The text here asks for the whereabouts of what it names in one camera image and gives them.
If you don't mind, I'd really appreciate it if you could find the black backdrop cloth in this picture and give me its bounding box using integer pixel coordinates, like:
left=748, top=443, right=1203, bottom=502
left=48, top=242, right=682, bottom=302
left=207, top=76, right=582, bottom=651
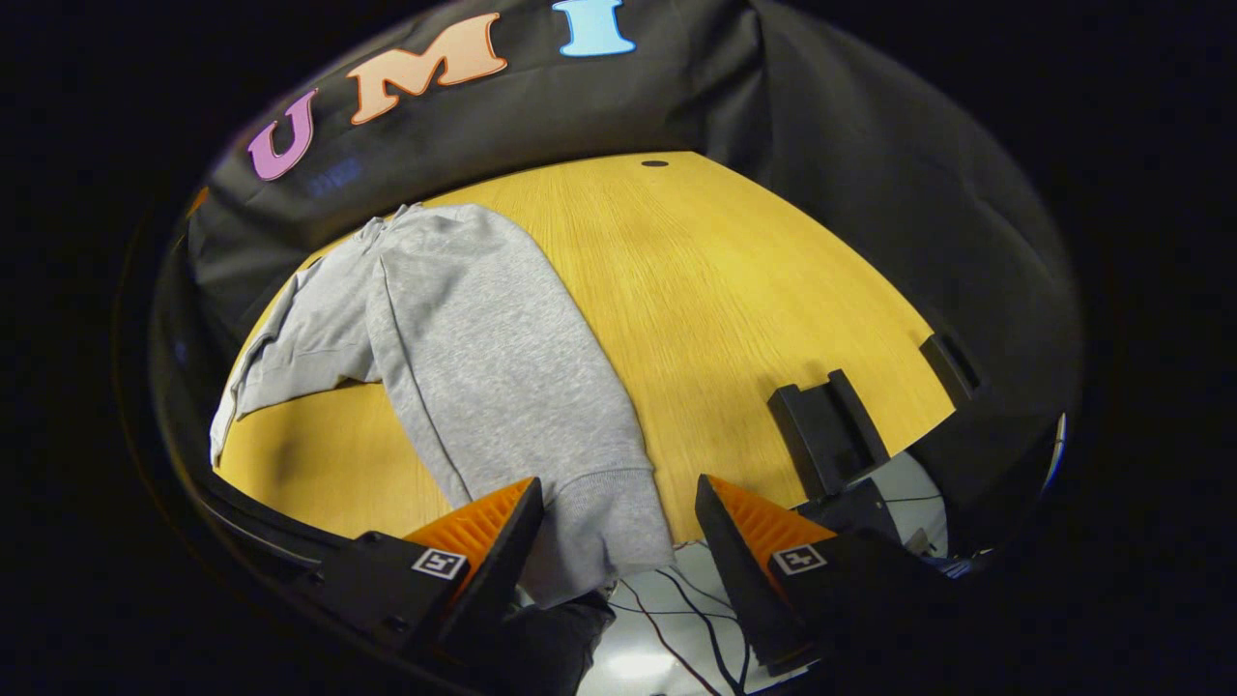
left=150, top=0, right=1083, bottom=562

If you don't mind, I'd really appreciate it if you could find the large black gripper stand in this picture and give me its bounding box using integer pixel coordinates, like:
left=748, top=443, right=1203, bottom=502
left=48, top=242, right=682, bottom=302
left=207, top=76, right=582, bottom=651
left=768, top=369, right=905, bottom=528

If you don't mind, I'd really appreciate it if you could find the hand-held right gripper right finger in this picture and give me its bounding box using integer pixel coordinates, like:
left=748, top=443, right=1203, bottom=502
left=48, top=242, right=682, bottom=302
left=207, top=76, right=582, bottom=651
left=694, top=474, right=967, bottom=678

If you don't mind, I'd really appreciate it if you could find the dark red floor cable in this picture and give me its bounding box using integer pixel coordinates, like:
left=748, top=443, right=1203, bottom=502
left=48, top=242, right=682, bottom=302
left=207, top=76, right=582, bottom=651
left=617, top=578, right=724, bottom=696

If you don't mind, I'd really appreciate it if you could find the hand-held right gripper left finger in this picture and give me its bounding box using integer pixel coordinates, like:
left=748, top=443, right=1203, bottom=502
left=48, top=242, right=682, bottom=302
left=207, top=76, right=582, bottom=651
left=290, top=477, right=545, bottom=678

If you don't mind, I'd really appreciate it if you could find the black floor cable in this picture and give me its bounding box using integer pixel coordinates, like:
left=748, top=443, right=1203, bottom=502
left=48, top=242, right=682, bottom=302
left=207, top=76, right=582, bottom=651
left=655, top=568, right=764, bottom=696

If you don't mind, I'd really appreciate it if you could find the person's dark clothing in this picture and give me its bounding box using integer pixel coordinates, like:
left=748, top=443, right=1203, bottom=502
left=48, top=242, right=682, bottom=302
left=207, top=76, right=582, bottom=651
left=501, top=592, right=617, bottom=696

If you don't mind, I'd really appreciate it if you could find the grey sweatshirt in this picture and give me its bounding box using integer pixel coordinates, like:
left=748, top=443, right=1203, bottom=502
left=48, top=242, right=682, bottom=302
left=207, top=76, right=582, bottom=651
left=210, top=203, right=677, bottom=610

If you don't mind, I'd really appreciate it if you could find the small black table bracket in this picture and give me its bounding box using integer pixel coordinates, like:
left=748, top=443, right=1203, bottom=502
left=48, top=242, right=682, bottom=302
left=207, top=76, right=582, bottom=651
left=918, top=333, right=992, bottom=402

